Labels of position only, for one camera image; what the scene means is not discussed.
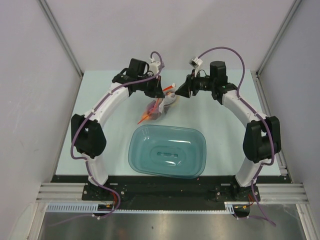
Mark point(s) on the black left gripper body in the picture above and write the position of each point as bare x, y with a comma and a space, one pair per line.
149, 86

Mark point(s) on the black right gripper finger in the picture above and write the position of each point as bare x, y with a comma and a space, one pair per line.
182, 93
187, 86

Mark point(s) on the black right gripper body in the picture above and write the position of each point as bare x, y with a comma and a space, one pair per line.
202, 83

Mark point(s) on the clear zip bag orange seal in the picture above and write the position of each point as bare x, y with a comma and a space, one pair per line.
160, 106

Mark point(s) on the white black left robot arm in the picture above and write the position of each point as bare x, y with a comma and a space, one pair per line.
88, 140

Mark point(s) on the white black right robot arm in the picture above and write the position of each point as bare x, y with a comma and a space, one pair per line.
262, 138

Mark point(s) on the teal transparent plastic tub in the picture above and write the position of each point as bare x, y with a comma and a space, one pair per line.
168, 151

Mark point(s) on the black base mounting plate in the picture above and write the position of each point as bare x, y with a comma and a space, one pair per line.
169, 205

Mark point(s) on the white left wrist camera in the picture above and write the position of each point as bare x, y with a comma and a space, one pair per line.
155, 66

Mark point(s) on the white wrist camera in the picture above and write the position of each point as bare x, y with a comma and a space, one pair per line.
196, 63
155, 66

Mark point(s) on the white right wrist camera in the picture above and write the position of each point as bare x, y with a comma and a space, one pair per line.
196, 63

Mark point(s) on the aluminium corner rail left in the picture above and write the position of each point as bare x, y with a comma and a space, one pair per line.
57, 30

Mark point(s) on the aluminium corner rail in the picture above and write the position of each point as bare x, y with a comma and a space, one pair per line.
296, 4
57, 30

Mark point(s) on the aluminium corner rail right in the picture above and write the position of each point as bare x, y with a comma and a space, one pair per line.
296, 4

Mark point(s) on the aluminium front rail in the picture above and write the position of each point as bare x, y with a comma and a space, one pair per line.
282, 193

